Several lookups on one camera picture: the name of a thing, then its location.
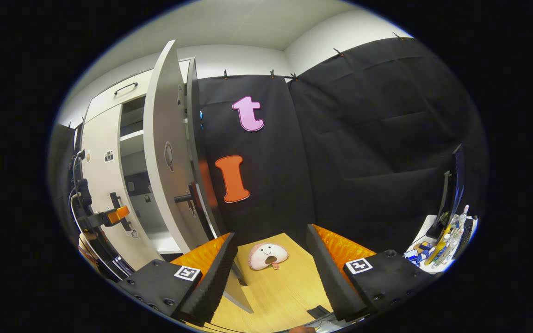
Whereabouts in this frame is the cabinet door with black cat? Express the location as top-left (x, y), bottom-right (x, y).
top-left (143, 39), bottom-right (254, 315)

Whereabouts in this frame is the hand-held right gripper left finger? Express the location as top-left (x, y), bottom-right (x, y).
top-left (118, 232), bottom-right (239, 327)

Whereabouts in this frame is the black monitor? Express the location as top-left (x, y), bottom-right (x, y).
top-left (426, 171), bottom-right (453, 239)
top-left (452, 143), bottom-right (466, 218)

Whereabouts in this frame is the black backdrop cloth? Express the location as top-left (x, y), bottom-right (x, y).
top-left (47, 37), bottom-right (487, 259)

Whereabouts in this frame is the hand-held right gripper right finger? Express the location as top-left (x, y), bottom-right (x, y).
top-left (306, 224), bottom-right (436, 323)

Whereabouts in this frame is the cabinet door with camera sticker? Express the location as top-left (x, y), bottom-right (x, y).
top-left (81, 104), bottom-right (163, 273)

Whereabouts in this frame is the yellow bottle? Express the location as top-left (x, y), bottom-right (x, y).
top-left (425, 226), bottom-right (451, 265)

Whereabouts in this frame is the pink and white plush toy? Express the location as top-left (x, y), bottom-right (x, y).
top-left (248, 243), bottom-right (289, 271)

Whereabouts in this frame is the blue box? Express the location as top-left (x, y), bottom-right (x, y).
top-left (404, 249), bottom-right (427, 268)

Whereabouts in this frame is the beige double-door shoe cabinet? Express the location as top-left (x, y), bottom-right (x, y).
top-left (79, 58), bottom-right (223, 255)

